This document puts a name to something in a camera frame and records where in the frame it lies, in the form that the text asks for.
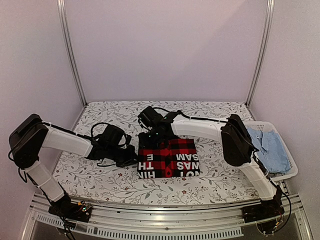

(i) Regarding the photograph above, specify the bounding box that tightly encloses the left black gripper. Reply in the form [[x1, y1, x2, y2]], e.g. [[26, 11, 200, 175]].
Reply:
[[106, 145, 142, 169]]

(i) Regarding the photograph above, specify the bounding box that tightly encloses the red black plaid shirt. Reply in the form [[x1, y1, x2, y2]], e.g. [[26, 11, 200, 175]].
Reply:
[[137, 138, 201, 179]]

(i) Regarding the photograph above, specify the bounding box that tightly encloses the white plastic laundry basket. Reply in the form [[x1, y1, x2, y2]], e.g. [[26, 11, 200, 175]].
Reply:
[[244, 121, 298, 182]]

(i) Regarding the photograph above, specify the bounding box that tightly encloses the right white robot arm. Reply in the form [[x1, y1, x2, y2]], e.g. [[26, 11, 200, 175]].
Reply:
[[138, 106, 283, 218]]

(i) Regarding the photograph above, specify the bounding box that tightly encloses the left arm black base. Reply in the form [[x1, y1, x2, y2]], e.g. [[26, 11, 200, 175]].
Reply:
[[48, 194, 92, 223]]

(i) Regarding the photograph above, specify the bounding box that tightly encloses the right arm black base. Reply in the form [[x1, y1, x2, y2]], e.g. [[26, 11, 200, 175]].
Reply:
[[241, 198, 285, 223]]

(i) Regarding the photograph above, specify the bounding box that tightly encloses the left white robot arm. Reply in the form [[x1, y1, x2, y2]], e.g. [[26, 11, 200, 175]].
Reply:
[[8, 113, 138, 217]]

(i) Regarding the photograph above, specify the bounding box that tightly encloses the floral patterned table cloth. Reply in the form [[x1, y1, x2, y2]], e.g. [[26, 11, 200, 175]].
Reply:
[[53, 101, 260, 206]]

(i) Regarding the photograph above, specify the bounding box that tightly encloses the light blue collared shirt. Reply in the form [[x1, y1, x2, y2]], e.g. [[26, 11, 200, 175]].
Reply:
[[247, 127, 291, 174]]

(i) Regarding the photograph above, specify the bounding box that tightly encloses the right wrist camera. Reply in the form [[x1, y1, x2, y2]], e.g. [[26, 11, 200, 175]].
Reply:
[[138, 106, 163, 128]]

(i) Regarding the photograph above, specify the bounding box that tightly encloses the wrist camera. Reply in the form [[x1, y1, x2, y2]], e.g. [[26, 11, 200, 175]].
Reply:
[[138, 106, 163, 128], [98, 124, 132, 148]]

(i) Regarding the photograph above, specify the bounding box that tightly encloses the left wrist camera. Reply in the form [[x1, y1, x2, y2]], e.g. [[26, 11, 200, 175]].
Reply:
[[98, 124, 132, 148]]

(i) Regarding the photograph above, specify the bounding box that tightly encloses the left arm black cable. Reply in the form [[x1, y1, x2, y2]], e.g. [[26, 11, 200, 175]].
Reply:
[[90, 122, 111, 143]]

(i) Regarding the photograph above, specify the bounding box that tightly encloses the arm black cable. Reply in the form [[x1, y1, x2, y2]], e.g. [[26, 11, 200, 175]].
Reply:
[[277, 184, 294, 231], [90, 122, 111, 143]]

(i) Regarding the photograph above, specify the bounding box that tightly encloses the aluminium front rail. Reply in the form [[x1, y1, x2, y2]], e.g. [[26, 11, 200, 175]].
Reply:
[[21, 193, 317, 240]]

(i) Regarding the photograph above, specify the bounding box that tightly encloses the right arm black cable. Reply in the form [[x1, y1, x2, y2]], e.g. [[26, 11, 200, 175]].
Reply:
[[277, 184, 294, 231]]

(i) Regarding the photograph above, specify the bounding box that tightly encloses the left aluminium frame post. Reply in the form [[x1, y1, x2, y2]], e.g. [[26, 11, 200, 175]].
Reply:
[[56, 0, 88, 107]]

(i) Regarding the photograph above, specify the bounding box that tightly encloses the aluminium frame post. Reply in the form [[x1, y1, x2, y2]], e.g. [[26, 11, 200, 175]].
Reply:
[[245, 0, 275, 108], [56, 0, 88, 107]]

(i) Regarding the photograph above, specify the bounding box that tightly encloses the right aluminium frame post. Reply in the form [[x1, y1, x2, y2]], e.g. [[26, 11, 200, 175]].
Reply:
[[245, 0, 275, 108]]

